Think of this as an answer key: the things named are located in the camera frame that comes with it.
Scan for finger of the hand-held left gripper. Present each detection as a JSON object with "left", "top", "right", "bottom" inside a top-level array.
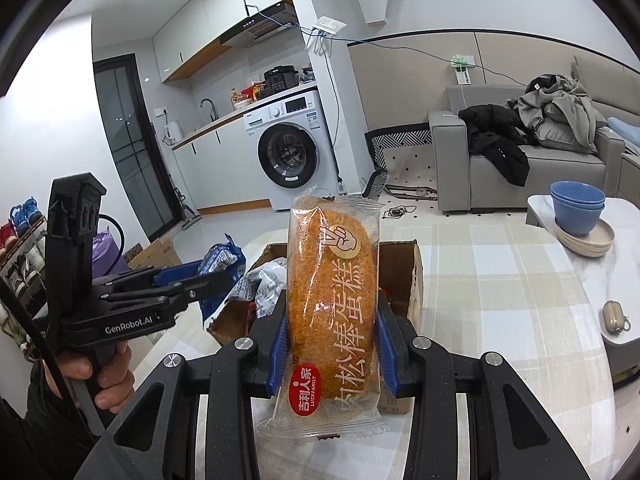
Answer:
[
  {"left": 94, "top": 261, "right": 207, "bottom": 292},
  {"left": 101, "top": 271, "right": 237, "bottom": 312}
]

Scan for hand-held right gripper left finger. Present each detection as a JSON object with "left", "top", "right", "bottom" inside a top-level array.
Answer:
[{"left": 75, "top": 290, "right": 291, "bottom": 480}]

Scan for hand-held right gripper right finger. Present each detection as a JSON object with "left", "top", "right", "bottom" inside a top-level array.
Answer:
[{"left": 375, "top": 292, "right": 591, "bottom": 480}]

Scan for blue and grey snack packet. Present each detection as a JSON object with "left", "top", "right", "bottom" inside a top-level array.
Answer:
[{"left": 199, "top": 233, "right": 247, "bottom": 322}]

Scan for white red-sealed snack packet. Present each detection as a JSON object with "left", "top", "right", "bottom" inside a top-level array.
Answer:
[{"left": 243, "top": 258, "right": 288, "bottom": 318}]

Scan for orange floss cake packet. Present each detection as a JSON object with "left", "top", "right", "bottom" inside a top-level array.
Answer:
[{"left": 256, "top": 194, "right": 388, "bottom": 441}]

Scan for brown cardboard box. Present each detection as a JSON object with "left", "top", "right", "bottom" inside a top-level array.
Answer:
[{"left": 206, "top": 241, "right": 425, "bottom": 346}]

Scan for person's left forearm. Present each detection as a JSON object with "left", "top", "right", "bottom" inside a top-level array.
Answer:
[{"left": 0, "top": 360, "right": 108, "bottom": 480}]

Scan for person's left hand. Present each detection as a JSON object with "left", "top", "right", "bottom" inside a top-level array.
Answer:
[{"left": 59, "top": 344, "right": 134, "bottom": 412}]

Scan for floor cardboard box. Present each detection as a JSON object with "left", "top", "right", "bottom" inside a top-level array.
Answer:
[{"left": 125, "top": 236, "right": 182, "bottom": 273}]

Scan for stick vacuum cleaner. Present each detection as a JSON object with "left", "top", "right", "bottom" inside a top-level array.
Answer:
[{"left": 172, "top": 185, "right": 201, "bottom": 231}]

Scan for purple bag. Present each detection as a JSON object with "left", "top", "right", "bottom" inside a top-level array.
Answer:
[{"left": 92, "top": 230, "right": 126, "bottom": 281}]

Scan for white base cabinets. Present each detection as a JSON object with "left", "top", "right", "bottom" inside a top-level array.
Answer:
[{"left": 172, "top": 110, "right": 273, "bottom": 211}]

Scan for shoe rack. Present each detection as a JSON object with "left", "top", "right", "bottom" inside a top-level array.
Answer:
[{"left": 0, "top": 197, "right": 56, "bottom": 361}]

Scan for dark glass door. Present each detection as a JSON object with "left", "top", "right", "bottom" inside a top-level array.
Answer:
[{"left": 92, "top": 56, "right": 183, "bottom": 238}]

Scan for blue shoes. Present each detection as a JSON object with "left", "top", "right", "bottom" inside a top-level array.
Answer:
[{"left": 10, "top": 197, "right": 43, "bottom": 233}]

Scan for white washing machine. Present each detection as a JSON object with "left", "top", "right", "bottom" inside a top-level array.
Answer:
[{"left": 243, "top": 91, "right": 341, "bottom": 212}]

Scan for white dotted mat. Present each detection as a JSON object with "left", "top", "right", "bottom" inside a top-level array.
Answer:
[{"left": 387, "top": 152, "right": 438, "bottom": 196}]

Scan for grey sofa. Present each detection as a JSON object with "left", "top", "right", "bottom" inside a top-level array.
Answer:
[{"left": 429, "top": 55, "right": 640, "bottom": 213}]

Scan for red food packets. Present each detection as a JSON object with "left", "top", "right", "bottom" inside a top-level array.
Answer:
[{"left": 231, "top": 84, "right": 266, "bottom": 106}]

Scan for black pressure cooker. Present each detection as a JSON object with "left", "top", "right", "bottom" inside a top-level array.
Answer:
[{"left": 262, "top": 65, "right": 300, "bottom": 95}]

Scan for blue bowl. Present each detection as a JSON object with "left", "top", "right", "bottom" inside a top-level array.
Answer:
[
  {"left": 552, "top": 197, "right": 605, "bottom": 237},
  {"left": 550, "top": 181, "right": 606, "bottom": 206}
]

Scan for beige plate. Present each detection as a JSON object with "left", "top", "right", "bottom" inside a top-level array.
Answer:
[
  {"left": 552, "top": 218, "right": 615, "bottom": 251},
  {"left": 562, "top": 240, "right": 613, "bottom": 259}
]

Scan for beige earbuds case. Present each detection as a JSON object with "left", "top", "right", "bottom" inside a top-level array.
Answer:
[{"left": 602, "top": 300, "right": 632, "bottom": 335}]

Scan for black jacket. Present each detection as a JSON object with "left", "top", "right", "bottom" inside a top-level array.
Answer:
[{"left": 458, "top": 104, "right": 531, "bottom": 187}]

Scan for grey chair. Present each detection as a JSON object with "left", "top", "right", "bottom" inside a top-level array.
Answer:
[{"left": 602, "top": 335, "right": 640, "bottom": 386}]

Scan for range hood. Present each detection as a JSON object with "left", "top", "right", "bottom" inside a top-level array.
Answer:
[{"left": 220, "top": 1, "right": 299, "bottom": 48}]

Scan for white router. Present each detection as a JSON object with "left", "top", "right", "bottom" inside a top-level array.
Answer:
[{"left": 306, "top": 17, "right": 347, "bottom": 56}]

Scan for white green power strip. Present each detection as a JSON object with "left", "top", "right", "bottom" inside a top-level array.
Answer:
[{"left": 450, "top": 55, "right": 476, "bottom": 85}]

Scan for grey jacket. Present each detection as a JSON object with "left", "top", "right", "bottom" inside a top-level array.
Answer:
[{"left": 507, "top": 74, "right": 608, "bottom": 155}]

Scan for light blue pillow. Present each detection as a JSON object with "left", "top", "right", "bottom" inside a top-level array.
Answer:
[{"left": 607, "top": 117, "right": 640, "bottom": 143}]

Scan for black floor cable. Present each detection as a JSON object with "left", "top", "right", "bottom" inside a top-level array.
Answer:
[{"left": 381, "top": 204, "right": 420, "bottom": 220}]

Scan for white wall cabinets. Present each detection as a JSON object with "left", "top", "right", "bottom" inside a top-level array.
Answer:
[{"left": 152, "top": 0, "right": 296, "bottom": 83}]

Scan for black wall cable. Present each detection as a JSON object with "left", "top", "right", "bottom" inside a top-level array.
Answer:
[{"left": 298, "top": 27, "right": 531, "bottom": 86}]

